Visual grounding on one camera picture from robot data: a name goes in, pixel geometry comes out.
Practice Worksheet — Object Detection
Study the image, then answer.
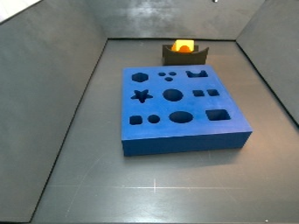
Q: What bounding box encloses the yellow arch block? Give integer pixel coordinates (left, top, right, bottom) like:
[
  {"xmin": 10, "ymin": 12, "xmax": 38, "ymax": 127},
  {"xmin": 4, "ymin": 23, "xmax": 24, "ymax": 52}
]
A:
[{"xmin": 171, "ymin": 39, "xmax": 194, "ymax": 53}]

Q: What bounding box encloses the black curved fixture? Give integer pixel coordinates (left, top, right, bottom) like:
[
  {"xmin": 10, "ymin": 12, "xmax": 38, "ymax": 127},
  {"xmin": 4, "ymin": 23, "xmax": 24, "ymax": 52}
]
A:
[{"xmin": 163, "ymin": 45, "xmax": 210, "ymax": 66}]

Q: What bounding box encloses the blue foam shape board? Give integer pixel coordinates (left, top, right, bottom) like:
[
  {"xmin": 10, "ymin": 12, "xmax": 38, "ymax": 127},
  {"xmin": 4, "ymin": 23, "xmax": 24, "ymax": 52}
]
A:
[{"xmin": 122, "ymin": 65, "xmax": 253, "ymax": 156}]

